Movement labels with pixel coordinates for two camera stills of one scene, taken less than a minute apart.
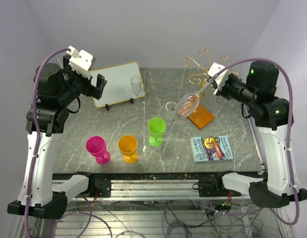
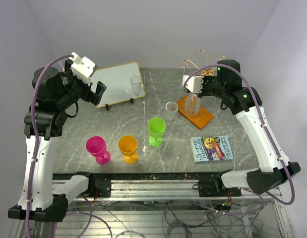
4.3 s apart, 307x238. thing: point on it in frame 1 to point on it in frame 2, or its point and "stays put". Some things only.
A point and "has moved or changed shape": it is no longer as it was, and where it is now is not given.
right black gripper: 222,91 to 206,79
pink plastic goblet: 96,146 stays put
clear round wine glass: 187,105 has moved or changed shape
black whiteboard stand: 106,105 stays put
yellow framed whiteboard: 118,88 stays put
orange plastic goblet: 127,145 stays put
